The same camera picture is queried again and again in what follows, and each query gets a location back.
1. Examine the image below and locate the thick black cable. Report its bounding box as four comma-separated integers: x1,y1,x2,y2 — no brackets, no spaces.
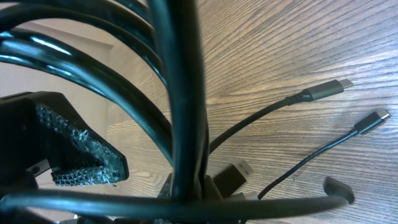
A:
0,0,355,222

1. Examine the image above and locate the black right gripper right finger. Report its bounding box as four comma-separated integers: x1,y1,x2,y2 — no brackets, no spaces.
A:
203,175,223,200

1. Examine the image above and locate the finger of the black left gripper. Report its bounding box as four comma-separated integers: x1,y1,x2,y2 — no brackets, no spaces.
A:
1,91,129,196

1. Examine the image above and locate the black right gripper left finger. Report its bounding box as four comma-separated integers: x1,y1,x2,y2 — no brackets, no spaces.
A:
157,173,172,199

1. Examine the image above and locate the black cable grey metal plug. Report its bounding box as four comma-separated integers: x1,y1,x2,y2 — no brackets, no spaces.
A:
209,79,354,154

